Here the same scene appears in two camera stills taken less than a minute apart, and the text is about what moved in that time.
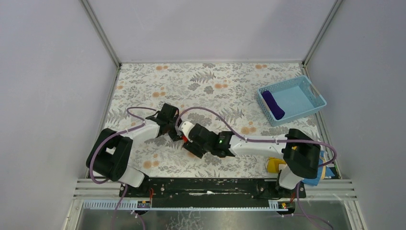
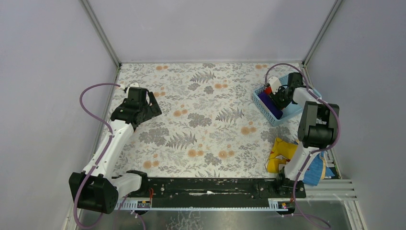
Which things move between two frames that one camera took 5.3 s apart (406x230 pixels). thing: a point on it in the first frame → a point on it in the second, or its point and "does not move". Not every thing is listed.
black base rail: [211, 188] does not move
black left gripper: [173, 123] → [147, 106]
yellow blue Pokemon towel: [272, 164] does not move
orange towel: [184, 138] → [268, 90]
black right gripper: [193, 139] → [279, 96]
